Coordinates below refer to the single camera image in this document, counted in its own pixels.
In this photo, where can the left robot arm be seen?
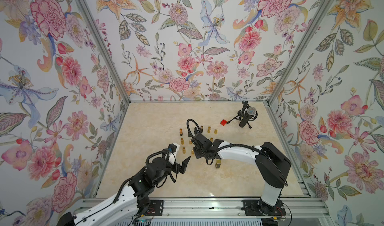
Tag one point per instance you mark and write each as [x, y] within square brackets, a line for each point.
[132, 198]

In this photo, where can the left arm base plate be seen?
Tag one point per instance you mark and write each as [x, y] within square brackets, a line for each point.
[149, 207]

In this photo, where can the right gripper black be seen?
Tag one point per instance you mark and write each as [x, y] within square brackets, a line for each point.
[197, 155]

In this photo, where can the aluminium front rail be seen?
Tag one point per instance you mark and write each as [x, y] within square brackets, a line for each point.
[231, 208]

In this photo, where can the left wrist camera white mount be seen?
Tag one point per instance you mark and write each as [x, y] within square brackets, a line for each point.
[173, 148]

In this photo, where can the square gold black lipstick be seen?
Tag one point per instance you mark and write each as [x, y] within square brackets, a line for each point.
[218, 164]

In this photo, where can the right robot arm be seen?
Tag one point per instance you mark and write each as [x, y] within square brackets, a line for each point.
[273, 165]

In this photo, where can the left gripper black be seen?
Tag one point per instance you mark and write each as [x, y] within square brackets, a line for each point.
[178, 169]

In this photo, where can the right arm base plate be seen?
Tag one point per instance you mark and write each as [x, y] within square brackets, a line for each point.
[259, 208]

